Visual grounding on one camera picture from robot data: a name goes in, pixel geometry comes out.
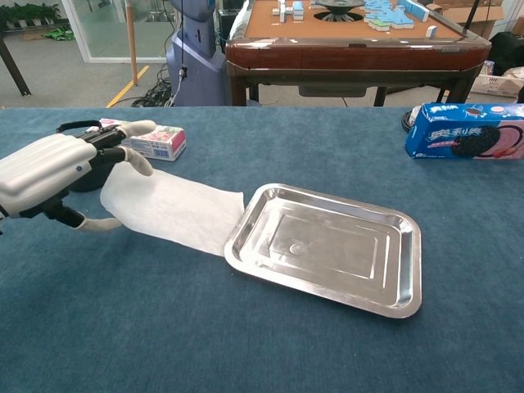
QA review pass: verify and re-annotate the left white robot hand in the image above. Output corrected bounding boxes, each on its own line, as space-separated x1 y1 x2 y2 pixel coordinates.
0 120 157 233

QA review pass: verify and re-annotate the white paper sheet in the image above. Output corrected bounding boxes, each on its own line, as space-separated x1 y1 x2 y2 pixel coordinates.
99 165 246 258

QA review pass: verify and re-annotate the rectangular metal tray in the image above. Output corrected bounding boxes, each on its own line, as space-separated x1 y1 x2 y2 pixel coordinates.
223 183 423 319

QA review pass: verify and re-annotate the black slanted table leg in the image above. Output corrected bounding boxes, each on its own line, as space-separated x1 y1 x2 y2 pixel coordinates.
0 35 32 97

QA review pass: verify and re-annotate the floral cling film box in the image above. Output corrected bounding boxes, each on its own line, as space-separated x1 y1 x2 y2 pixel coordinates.
99 118 187 162

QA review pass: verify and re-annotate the green item on floor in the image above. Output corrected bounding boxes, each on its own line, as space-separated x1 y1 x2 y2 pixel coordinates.
43 24 75 41

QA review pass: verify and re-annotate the row of potted plants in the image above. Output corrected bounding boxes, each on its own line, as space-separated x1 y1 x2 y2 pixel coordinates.
0 2 62 29

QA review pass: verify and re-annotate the orange wooden pole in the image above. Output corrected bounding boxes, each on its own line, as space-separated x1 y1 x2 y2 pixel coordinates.
124 0 139 86

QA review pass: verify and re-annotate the white framed glass partition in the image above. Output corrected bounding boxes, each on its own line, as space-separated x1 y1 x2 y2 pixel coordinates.
61 0 181 65

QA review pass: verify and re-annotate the blue felt table cover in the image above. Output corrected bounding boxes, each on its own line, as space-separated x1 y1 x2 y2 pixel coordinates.
0 106 524 393

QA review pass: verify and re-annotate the small group of mahjong tiles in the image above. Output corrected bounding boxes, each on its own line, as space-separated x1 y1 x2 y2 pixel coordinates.
272 0 306 22

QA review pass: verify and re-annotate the brown mahjong table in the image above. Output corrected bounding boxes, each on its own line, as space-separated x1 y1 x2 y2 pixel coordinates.
224 0 492 108

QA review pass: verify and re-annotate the black mahjong centre dial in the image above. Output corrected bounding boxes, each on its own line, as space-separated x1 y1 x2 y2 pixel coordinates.
313 0 366 22

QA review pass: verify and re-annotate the pile of blue mahjong tiles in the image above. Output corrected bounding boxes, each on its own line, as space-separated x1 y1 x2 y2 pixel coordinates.
363 0 430 33

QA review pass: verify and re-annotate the blue Oreo cookie box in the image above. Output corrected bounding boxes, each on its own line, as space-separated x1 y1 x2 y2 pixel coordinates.
404 102 524 160

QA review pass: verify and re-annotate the black tripod stand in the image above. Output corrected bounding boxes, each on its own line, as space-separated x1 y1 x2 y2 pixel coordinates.
462 0 481 40

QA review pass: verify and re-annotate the white plastic basket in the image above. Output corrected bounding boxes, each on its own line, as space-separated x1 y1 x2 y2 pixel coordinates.
470 73 524 98

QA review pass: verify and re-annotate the cardboard box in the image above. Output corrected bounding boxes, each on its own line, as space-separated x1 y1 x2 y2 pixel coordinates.
429 0 507 40

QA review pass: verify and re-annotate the black bag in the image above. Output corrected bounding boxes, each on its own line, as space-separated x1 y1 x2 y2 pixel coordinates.
489 31 524 77

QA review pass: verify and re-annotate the black teapot with handle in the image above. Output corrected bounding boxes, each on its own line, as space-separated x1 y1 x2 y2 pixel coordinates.
56 120 114 192

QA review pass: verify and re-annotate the tangled floor cable bundle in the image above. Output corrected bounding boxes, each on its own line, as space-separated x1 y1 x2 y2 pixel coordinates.
130 63 177 108

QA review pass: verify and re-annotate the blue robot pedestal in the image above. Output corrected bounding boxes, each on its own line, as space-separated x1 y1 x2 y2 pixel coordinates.
165 0 228 107

